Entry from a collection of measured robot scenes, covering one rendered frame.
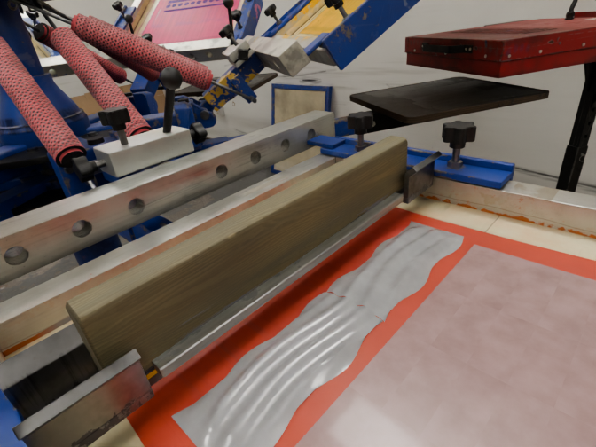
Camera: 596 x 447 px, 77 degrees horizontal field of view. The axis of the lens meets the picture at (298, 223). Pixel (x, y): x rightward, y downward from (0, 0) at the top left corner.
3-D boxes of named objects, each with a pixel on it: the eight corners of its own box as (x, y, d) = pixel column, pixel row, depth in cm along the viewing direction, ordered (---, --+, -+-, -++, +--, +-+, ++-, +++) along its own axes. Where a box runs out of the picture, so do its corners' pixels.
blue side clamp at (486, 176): (506, 209, 53) (515, 163, 49) (493, 224, 50) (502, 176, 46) (339, 171, 72) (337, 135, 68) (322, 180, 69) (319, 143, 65)
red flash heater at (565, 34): (541, 47, 147) (548, 12, 141) (674, 54, 108) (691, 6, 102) (403, 69, 135) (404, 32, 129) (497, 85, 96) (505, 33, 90)
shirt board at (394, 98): (458, 98, 143) (460, 75, 140) (547, 120, 109) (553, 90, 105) (88, 165, 116) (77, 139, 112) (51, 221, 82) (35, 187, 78)
